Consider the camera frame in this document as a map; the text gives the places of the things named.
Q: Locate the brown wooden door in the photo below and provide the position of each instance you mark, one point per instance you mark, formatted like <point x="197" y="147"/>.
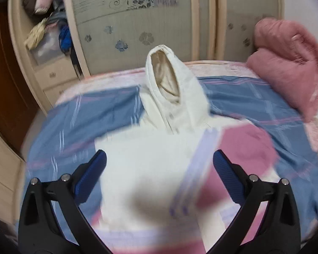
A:
<point x="8" y="84"/>

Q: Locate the dark brown coat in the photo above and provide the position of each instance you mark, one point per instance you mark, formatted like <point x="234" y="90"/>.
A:
<point x="30" y="2"/>

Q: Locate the pink rolled quilt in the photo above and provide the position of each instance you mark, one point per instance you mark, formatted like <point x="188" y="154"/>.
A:
<point x="288" y="63"/>

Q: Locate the cream wardrobe with sliding doors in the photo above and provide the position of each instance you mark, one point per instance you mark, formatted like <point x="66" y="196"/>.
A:
<point x="153" y="18"/>

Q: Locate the light wood cabinet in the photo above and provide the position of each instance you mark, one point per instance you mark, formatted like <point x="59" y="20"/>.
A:
<point x="2" y="174"/>

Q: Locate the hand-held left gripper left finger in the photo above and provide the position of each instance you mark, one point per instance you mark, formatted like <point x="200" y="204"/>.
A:
<point x="91" y="173"/>

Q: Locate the beige fabric bag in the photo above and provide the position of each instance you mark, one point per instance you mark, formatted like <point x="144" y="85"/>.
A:
<point x="37" y="33"/>

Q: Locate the blue garment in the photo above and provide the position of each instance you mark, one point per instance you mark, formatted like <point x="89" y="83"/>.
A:
<point x="65" y="41"/>

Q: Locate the blue plaid bed sheet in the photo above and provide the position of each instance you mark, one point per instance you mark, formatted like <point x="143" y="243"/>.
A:
<point x="69" y="121"/>

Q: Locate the clear plastic storage box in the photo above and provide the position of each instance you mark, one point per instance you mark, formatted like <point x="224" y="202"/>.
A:
<point x="49" y="49"/>

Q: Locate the white and pink hooded jacket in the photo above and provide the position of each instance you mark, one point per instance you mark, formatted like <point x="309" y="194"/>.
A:
<point x="153" y="158"/>

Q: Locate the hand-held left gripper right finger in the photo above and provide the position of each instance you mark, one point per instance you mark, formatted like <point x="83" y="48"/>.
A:
<point x="228" y="174"/>

